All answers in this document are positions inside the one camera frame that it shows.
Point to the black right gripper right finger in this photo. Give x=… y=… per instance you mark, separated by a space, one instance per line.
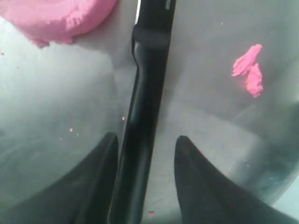
x=206 y=196

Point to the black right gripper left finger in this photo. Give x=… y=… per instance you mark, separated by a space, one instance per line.
x=82 y=196

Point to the black knife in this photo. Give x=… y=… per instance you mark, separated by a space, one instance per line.
x=151 y=38

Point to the pink clay lump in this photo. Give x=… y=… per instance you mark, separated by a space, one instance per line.
x=45 y=21

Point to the round stainless steel plate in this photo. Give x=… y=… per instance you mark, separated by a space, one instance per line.
x=56 y=103

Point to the pink sand crumb upper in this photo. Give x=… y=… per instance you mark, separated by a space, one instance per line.
x=247 y=65

